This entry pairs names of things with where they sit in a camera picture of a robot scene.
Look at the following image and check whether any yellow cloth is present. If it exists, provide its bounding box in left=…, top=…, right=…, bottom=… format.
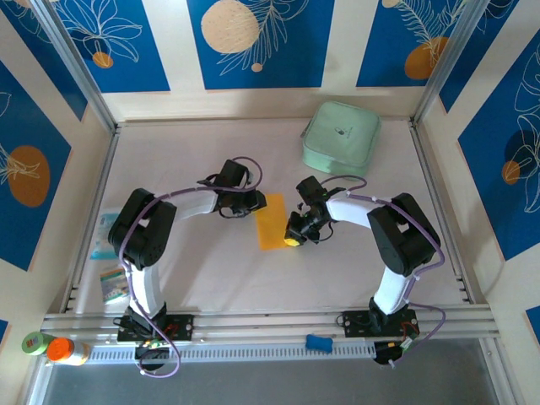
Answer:
left=254, top=192, right=294, bottom=251

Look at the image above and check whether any mint green zip pouch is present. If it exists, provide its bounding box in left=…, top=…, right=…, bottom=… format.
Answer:
left=300, top=100, right=383, bottom=178

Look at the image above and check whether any blue and white packet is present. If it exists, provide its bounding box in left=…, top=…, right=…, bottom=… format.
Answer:
left=89, top=212, right=122, bottom=261

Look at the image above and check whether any green and white small packet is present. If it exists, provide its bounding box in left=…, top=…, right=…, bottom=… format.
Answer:
left=100, top=264, right=130, bottom=305

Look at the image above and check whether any small green circuit board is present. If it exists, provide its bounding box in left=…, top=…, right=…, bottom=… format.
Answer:
left=375, top=337, right=421, bottom=359
left=134, top=338, right=172, bottom=351

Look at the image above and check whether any orange cap bottle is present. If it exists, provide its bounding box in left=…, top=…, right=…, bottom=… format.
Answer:
left=46, top=337, right=92, bottom=366

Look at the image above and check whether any green tape roll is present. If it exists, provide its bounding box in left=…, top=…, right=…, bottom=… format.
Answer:
left=20, top=331, right=56, bottom=359

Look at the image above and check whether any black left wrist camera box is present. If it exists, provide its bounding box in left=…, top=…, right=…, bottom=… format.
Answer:
left=218, top=159, right=257, bottom=189

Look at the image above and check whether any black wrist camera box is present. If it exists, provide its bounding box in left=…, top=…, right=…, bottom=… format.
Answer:
left=295, top=175, right=326, bottom=203
left=218, top=159, right=257, bottom=189

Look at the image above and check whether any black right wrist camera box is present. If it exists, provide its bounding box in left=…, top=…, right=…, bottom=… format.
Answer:
left=295, top=175, right=326, bottom=203

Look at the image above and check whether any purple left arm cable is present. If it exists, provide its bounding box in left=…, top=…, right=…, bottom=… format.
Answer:
left=119, top=156, right=265, bottom=378

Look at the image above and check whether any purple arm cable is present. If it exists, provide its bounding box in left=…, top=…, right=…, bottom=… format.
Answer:
left=119, top=156, right=265, bottom=378
left=320, top=175, right=447, bottom=368

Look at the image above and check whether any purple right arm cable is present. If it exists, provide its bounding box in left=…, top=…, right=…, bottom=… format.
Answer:
left=320, top=175, right=447, bottom=368

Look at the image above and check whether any aluminium cross rail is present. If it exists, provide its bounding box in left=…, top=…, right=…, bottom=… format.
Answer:
left=40, top=304, right=501, bottom=343

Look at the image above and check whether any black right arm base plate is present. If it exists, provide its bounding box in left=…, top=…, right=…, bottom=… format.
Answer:
left=342, top=310, right=419, bottom=338

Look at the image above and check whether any grey slotted cable duct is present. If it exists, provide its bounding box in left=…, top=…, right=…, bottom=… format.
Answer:
left=86, top=340, right=377, bottom=362

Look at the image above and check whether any aluminium side rail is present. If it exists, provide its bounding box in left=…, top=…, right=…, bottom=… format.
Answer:
left=58, top=124, right=123, bottom=314
left=408, top=120, right=477, bottom=305

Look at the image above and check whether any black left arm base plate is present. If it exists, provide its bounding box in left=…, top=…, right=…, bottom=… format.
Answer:
left=116, top=314, right=195, bottom=343

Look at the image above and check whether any aluminium frame post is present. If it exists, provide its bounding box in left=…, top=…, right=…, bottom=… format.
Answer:
left=412, top=0, right=493, bottom=127
left=31, top=0, right=118, bottom=132

